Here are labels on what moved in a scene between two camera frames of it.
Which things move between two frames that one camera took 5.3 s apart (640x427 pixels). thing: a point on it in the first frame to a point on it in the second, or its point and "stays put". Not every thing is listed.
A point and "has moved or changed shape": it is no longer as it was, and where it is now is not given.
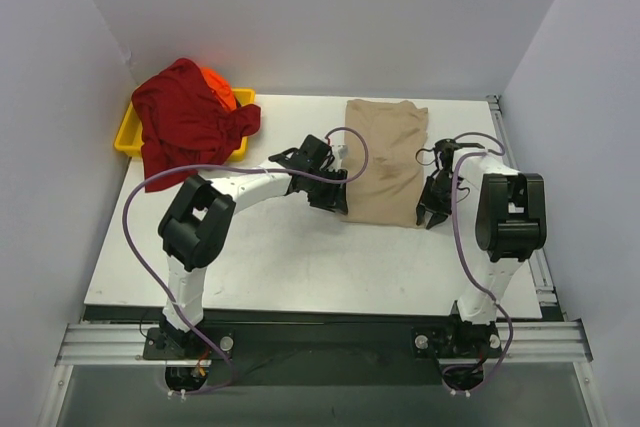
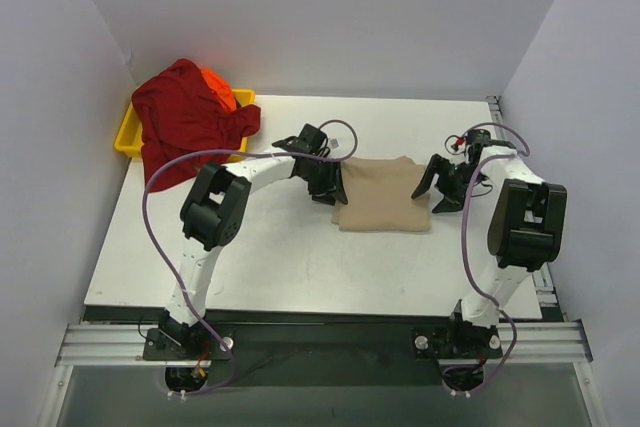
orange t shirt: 221,88 stays put
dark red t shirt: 183,122 stays put
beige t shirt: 395,134 has moved or changed shape
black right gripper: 435,200 to 448,180
